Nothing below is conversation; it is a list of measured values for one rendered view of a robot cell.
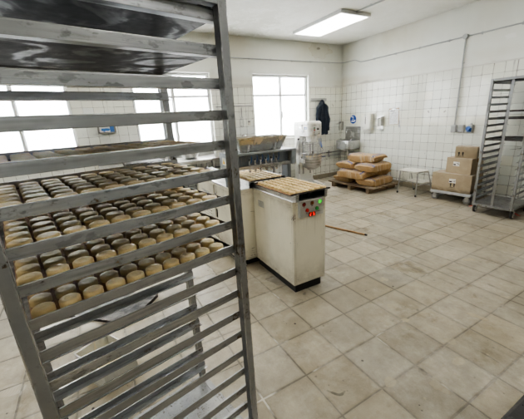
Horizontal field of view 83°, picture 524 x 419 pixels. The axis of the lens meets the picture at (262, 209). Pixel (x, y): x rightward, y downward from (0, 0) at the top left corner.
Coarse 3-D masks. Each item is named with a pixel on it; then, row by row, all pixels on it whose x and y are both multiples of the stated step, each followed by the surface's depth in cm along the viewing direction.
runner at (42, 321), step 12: (216, 252) 100; (228, 252) 104; (180, 264) 92; (192, 264) 95; (156, 276) 88; (168, 276) 90; (120, 288) 81; (132, 288) 84; (84, 300) 76; (96, 300) 78; (108, 300) 80; (60, 312) 73; (72, 312) 75; (36, 324) 70; (48, 324) 72
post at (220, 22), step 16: (224, 0) 82; (224, 16) 83; (224, 32) 84; (224, 48) 85; (224, 64) 86; (224, 80) 87; (224, 96) 89; (224, 112) 90; (224, 128) 92; (240, 192) 99; (240, 208) 100; (240, 224) 101; (240, 240) 102; (240, 256) 104; (240, 272) 105; (240, 288) 107; (240, 304) 110; (240, 320) 113; (256, 400) 125; (256, 416) 127
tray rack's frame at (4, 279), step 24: (192, 0) 78; (216, 0) 81; (0, 240) 60; (0, 264) 61; (0, 288) 62; (24, 312) 66; (24, 336) 66; (24, 360) 67; (48, 384) 71; (48, 408) 72; (168, 408) 146
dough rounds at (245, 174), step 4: (240, 172) 336; (244, 172) 333; (248, 172) 339; (252, 172) 330; (256, 172) 332; (260, 172) 327; (264, 172) 330; (268, 172) 325; (240, 176) 311; (244, 176) 309; (248, 176) 309; (252, 176) 306; (256, 176) 307; (260, 176) 304; (264, 176) 305; (268, 176) 301; (272, 176) 303; (276, 176) 310; (248, 180) 297
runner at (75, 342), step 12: (216, 276) 102; (228, 276) 106; (192, 288) 97; (204, 288) 100; (168, 300) 92; (132, 312) 85; (144, 312) 87; (108, 324) 81; (120, 324) 83; (84, 336) 78; (96, 336) 80; (48, 348) 73; (60, 348) 74; (72, 348) 76
